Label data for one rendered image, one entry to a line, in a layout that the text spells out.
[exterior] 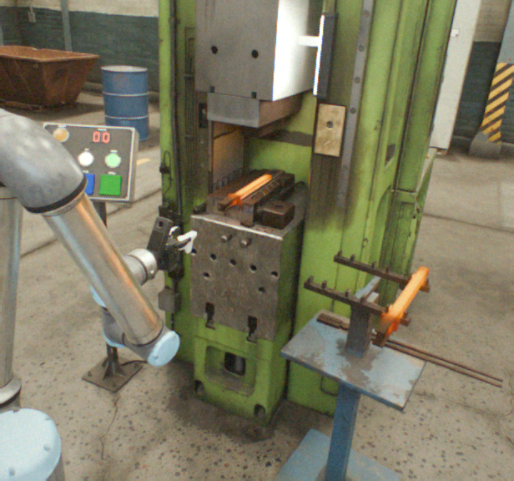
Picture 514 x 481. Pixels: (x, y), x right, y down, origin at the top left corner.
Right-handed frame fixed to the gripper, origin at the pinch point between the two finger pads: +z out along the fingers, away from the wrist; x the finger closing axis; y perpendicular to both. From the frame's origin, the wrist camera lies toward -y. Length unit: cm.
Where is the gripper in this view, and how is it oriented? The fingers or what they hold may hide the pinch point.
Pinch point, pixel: (185, 230)
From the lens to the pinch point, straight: 147.9
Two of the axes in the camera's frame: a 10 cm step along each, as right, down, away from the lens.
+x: 9.1, 2.2, -3.5
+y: -0.6, 9.1, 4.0
